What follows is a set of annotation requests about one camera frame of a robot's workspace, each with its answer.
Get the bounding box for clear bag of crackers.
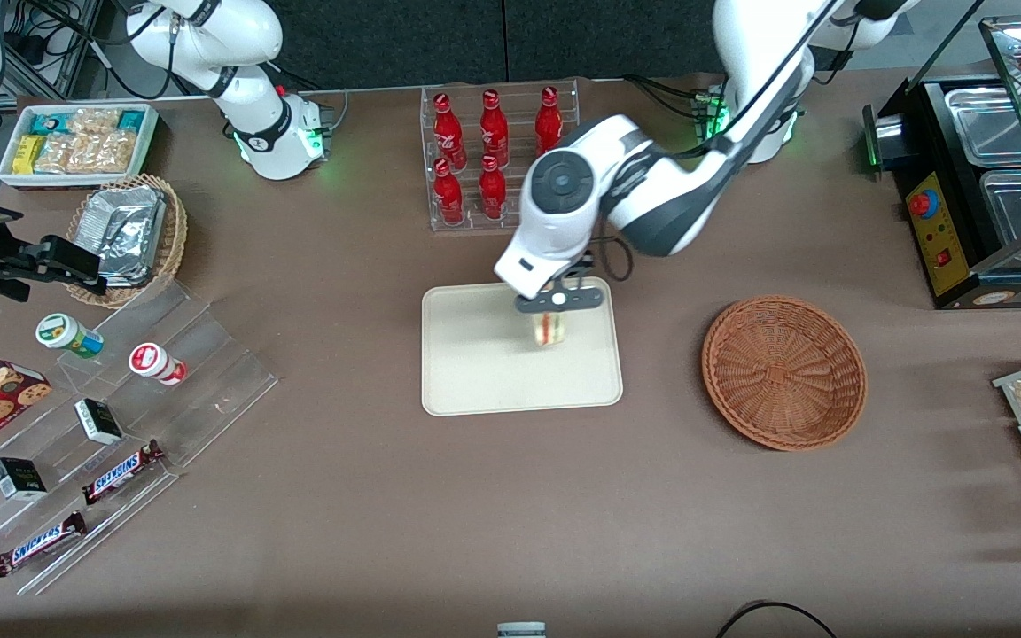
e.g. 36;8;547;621
35;131;137;175
67;107;121;136

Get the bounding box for Snickers chocolate bar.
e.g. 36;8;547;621
0;510;89;579
82;440;167;507

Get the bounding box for red cola bottle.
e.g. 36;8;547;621
535;85;564;157
433;158;465;224
479;155;508;221
479;89;510;160
433;92;465;162

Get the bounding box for black base cables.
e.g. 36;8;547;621
624;74;726;121

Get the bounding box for clear acrylic stepped display shelf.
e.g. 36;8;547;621
0;278;280;597

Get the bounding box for black food warmer appliance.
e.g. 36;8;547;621
861;16;1021;310

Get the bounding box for black cable loop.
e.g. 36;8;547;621
715;600;840;638

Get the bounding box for empty round wicker basket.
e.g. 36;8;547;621
701;295;869;453

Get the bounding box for red lidded yogurt cup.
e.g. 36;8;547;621
128;341;189;387

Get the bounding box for cream rectangular plastic tray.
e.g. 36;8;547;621
421;276;625;418

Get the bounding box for white snack bin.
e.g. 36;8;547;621
0;102;160;190

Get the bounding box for sandwich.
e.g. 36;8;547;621
530;310;570;349

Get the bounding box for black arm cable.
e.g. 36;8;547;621
588;232;637;284

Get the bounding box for foil wrapped package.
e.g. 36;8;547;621
99;226;161;288
78;184;167;260

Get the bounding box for clear acrylic bottle rack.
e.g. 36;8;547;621
419;79;581;234

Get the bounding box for wicker basket with foil packs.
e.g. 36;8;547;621
65;173;190;310

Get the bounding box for yellow snack packet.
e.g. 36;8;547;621
12;134;47;175

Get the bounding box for small black carton box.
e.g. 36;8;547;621
74;398;125;447
0;456;49;502

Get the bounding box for green sunflower lidded cup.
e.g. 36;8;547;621
35;313;106;361

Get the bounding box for aluminium frame with cables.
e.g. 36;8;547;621
0;0;135;100

